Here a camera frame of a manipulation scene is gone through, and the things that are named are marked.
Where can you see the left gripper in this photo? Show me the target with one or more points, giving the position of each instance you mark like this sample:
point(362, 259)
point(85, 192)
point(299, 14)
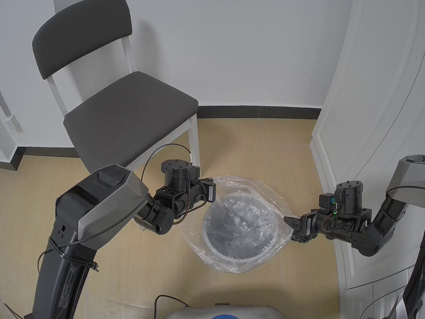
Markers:
point(209, 191)

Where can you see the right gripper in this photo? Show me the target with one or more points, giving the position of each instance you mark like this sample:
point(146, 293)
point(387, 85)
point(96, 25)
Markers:
point(320, 223)

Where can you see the black plastic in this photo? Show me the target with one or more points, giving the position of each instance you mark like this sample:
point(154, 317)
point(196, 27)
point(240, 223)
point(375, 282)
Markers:
point(302, 238)

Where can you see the clear plastic bag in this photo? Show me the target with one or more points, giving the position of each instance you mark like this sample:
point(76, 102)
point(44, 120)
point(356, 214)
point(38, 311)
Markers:
point(252, 191)

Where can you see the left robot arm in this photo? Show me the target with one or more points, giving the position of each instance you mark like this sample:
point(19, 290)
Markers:
point(109, 204)

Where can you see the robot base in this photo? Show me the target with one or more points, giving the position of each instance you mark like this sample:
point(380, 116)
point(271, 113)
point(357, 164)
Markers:
point(232, 312)

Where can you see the white trash bin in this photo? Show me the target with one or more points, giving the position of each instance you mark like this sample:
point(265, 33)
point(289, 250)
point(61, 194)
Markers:
point(232, 263)

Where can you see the white chair with grey cushions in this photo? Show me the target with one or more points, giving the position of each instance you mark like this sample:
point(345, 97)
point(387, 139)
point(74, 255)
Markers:
point(129, 118)

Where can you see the white wardrobe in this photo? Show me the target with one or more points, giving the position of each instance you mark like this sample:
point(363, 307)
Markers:
point(375, 95)

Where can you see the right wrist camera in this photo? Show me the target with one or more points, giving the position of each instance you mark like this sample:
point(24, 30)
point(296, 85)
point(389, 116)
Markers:
point(325, 201)

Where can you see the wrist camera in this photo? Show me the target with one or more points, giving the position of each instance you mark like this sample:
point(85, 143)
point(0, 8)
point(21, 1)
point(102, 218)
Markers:
point(325, 201)
point(195, 173)

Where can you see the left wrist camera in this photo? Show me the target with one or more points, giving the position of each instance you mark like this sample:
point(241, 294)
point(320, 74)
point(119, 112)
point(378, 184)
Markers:
point(195, 173)

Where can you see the white wall socket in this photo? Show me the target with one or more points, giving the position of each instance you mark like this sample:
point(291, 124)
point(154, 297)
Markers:
point(11, 124)

